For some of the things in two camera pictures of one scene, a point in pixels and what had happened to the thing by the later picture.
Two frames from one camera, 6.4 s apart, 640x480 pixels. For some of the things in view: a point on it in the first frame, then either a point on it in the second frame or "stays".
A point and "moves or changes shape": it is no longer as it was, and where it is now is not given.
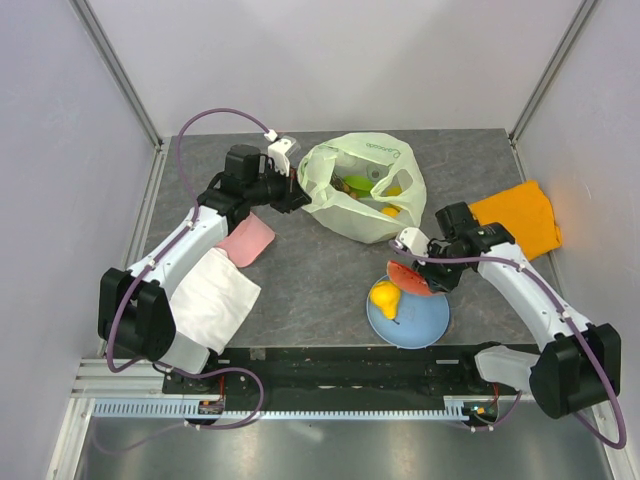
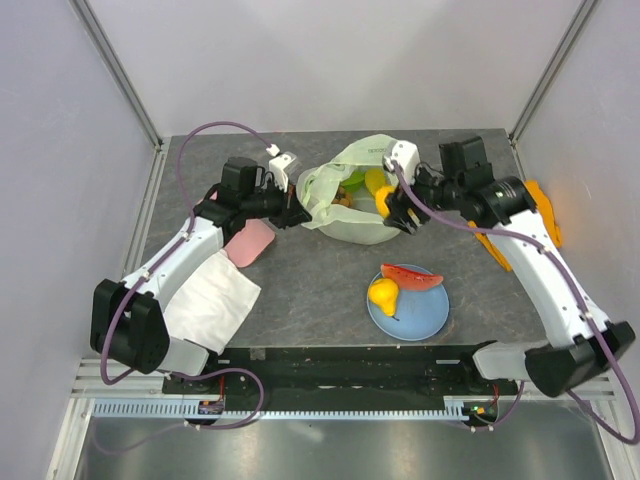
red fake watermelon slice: x=407 y=279 moves or changes shape
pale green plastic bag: x=364 y=187 moves or changes shape
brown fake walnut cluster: x=339 y=184 → x=343 y=198
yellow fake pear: x=386 y=296 stays
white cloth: x=210 y=300 stays
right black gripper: x=435 y=273 → x=406 y=206
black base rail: x=338 y=379 stays
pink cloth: x=248 y=241 stays
